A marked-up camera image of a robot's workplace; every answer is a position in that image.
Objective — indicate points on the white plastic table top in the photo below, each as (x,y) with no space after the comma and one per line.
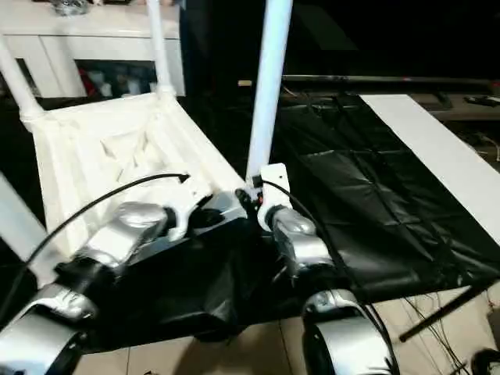
(97,129)

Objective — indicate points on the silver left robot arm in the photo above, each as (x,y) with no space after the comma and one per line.
(133,218)

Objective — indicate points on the black work mat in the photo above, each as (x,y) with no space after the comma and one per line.
(371,176)

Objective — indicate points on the black case with yellow label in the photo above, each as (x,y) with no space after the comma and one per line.
(218,39)

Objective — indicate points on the black metal rod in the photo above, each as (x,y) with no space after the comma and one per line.
(390,79)

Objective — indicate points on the white flat board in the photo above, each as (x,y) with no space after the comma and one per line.
(437,148)

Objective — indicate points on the white cabinet with glass doors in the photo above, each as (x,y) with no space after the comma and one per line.
(97,35)

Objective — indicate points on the black metal table strut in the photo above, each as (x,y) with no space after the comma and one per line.
(441,314)

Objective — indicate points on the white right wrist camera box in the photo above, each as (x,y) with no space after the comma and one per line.
(275,176)

